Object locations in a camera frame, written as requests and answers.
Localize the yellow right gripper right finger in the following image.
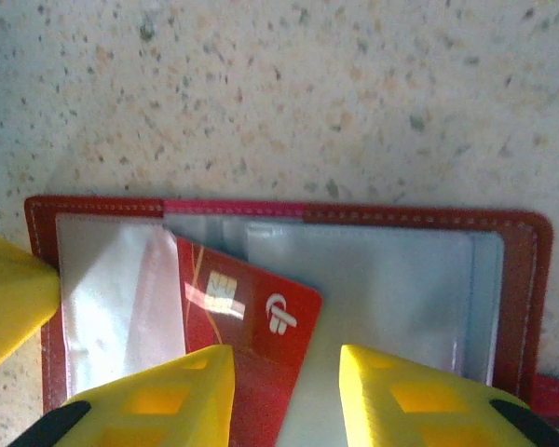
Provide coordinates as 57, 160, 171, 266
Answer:
338, 343, 559, 447

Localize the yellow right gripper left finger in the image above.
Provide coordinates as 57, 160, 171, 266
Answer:
8, 344, 237, 447

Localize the red VIP credit card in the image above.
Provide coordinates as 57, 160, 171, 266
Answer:
174, 236, 323, 447

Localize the red leather card holder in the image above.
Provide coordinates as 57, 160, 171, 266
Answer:
23, 194, 559, 434

